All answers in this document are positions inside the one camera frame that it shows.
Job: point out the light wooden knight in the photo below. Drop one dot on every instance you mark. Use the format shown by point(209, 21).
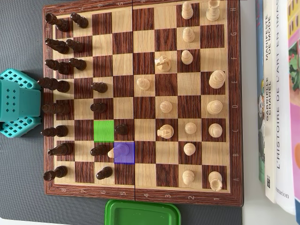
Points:
point(162, 64)
point(166, 131)

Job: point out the dark wooden pawn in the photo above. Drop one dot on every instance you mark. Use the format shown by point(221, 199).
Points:
point(105, 173)
point(100, 87)
point(78, 64)
point(80, 21)
point(99, 107)
point(99, 150)
point(122, 129)
point(76, 45)

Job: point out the pink illustrated book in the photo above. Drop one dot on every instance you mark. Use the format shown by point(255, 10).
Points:
point(295, 117)

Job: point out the white chess pawn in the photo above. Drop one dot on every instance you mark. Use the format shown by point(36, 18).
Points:
point(120, 150)

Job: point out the light wooden queen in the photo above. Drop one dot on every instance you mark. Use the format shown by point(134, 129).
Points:
point(214, 107)

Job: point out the dark wooden knight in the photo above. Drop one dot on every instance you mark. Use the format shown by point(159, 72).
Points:
point(58, 45)
point(63, 149)

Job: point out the light wooden pawn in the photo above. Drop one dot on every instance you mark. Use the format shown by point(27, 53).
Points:
point(166, 107)
point(187, 58)
point(189, 149)
point(190, 128)
point(143, 84)
point(187, 11)
point(188, 177)
point(189, 35)

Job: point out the dark wooden rook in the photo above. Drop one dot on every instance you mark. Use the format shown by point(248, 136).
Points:
point(59, 23)
point(57, 173)

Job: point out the dark wooden bishop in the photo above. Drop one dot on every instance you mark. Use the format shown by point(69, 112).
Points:
point(57, 131)
point(59, 66)

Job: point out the dark wooden king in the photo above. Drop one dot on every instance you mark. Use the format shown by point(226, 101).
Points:
point(56, 84)

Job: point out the light wooden bishop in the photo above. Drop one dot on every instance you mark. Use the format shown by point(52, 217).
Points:
point(215, 130)

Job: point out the green plastic container lid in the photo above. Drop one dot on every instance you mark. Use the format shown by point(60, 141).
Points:
point(140, 213)

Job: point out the blue illustrated book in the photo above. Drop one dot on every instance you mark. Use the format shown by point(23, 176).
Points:
point(259, 47)

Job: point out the white Gabrielle Chanel book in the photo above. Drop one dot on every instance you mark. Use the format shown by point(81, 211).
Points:
point(269, 105)

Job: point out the dark wooden queen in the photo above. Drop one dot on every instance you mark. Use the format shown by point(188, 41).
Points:
point(57, 108)

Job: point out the light wooden rook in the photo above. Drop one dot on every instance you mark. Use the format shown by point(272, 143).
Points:
point(215, 181)
point(213, 12)

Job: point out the wooden folding chessboard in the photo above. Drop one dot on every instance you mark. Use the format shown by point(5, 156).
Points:
point(144, 47)

